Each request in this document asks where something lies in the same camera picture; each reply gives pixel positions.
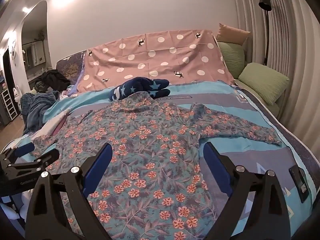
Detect dark blue towel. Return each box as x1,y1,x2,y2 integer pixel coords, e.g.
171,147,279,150
20,91,59,135

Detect black clothes pile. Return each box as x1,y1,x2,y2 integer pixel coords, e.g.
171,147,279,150
34,69,71,93

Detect white ladder rack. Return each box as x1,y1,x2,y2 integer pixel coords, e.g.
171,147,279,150
1,89,18,121

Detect purple tree print pillow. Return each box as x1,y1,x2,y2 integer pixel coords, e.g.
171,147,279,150
56,50,86,85

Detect floral teal shirt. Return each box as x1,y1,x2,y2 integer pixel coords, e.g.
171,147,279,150
33,92,281,239

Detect black floor lamp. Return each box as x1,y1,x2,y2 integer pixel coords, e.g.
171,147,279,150
259,0,272,66

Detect pink folded garment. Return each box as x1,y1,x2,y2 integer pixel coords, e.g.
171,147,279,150
52,116,68,135

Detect navy star fleece garment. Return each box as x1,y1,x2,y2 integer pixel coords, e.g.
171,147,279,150
109,77,170,101

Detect tan pillow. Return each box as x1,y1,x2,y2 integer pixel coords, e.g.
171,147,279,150
216,23,251,46

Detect black phone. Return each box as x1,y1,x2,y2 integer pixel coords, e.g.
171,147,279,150
289,165,309,203

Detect far green pillow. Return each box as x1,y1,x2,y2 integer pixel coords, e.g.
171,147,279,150
218,42,246,79

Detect pink polka dot sheet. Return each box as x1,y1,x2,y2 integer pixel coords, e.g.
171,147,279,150
77,29,234,93

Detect near green pillow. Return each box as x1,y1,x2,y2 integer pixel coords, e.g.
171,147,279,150
238,62,290,105

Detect white folded garment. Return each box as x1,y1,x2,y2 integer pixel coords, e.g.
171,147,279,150
31,108,71,140

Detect blue grey bedspread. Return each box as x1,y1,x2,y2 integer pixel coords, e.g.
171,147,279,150
0,80,318,240

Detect green pillow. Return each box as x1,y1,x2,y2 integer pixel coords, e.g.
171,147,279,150
218,42,246,79
238,62,290,105

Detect beige pleated curtain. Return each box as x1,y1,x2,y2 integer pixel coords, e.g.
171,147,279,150
235,0,319,157

